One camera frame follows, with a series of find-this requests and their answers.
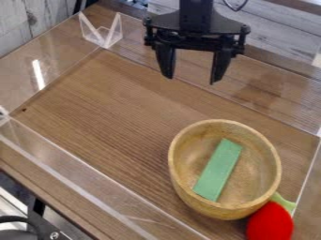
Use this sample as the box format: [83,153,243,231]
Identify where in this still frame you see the clear acrylic corner bracket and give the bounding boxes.
[78,12,123,49]

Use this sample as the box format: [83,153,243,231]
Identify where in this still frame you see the clear acrylic enclosure wall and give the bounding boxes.
[0,106,210,240]

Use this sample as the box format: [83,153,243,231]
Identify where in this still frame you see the brown wooden bowl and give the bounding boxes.
[168,119,282,220]

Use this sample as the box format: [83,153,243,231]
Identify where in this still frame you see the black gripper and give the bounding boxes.
[143,9,251,83]

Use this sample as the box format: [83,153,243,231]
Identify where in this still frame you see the green foam block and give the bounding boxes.
[193,139,242,202]

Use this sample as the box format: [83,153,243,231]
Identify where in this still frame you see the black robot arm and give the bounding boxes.
[143,0,251,84]

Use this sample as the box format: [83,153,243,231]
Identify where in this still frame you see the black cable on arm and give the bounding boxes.
[222,0,251,12]

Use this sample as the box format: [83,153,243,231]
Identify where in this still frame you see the red plush strawberry toy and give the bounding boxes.
[246,192,296,240]

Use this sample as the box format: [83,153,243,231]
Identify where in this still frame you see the black table clamp bracket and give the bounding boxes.
[0,197,72,240]

